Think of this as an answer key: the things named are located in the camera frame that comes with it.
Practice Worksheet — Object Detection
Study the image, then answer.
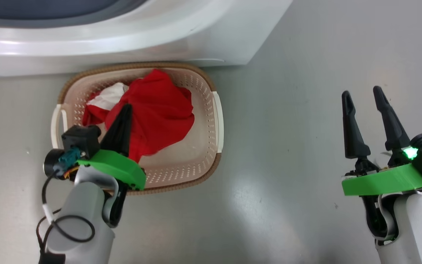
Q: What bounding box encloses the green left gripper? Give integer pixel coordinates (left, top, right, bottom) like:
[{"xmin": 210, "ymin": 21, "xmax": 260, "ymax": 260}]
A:
[{"xmin": 76, "ymin": 104, "xmax": 146, "ymax": 191}]

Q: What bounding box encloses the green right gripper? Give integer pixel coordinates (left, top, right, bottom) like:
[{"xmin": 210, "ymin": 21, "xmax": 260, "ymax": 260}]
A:
[{"xmin": 341, "ymin": 85, "xmax": 422, "ymax": 197}]

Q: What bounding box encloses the red and white garment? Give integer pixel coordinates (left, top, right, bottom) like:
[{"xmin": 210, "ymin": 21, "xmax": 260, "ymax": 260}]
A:
[{"xmin": 82, "ymin": 69, "xmax": 195, "ymax": 164}]

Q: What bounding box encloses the cream basket with brown rim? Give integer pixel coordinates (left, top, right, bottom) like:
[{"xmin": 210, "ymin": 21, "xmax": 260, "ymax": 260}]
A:
[{"xmin": 51, "ymin": 62, "xmax": 224, "ymax": 195}]

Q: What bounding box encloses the white front-load washing machine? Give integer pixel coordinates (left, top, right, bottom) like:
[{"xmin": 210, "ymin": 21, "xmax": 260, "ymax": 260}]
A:
[{"xmin": 0, "ymin": 0, "xmax": 294, "ymax": 77}]

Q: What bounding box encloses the teal left camera connector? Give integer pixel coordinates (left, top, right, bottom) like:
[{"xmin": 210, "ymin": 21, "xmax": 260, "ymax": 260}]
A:
[{"xmin": 58, "ymin": 147, "xmax": 81, "ymax": 173}]

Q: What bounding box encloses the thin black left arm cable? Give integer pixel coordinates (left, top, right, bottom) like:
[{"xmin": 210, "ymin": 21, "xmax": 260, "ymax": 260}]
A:
[{"xmin": 36, "ymin": 170, "xmax": 96, "ymax": 264}]

